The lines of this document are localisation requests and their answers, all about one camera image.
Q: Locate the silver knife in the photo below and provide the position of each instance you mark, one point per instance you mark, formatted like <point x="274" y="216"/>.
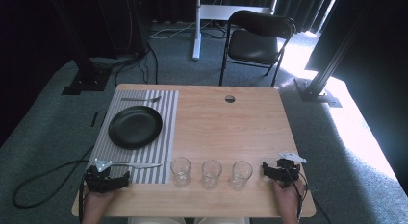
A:
<point x="141" y="165"/>

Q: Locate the clear drinking glass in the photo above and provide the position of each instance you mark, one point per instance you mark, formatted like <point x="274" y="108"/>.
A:
<point x="240" y="175"/>
<point x="211" y="174"/>
<point x="180" y="171"/>

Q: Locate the black metal stand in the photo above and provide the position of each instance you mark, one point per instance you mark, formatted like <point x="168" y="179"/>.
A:
<point x="86" y="73"/>

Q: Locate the black round plate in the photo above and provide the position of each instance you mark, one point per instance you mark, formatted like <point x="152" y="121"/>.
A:
<point x="134" y="127"/>

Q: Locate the black aluminium profile stand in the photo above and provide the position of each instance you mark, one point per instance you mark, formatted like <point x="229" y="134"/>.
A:
<point x="320" y="79"/>

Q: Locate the grey striped placemat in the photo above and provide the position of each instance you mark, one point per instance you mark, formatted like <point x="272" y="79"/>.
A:
<point x="154" y="147"/>

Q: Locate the person's left hand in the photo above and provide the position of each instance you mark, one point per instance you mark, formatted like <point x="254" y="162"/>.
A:
<point x="96" y="204"/>

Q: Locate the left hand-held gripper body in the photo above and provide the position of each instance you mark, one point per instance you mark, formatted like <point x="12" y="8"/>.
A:
<point x="99" y="180"/>

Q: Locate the black folding chair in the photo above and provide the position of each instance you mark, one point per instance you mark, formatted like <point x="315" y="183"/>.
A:
<point x="253" y="44"/>

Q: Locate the person's right hand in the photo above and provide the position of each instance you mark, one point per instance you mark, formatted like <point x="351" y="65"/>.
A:
<point x="286" y="198"/>

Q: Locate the silver fork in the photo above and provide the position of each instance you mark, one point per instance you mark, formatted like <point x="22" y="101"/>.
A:
<point x="141" y="99"/>

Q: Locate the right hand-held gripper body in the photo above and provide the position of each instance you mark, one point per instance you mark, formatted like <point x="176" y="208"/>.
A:
<point x="288" y="169"/>

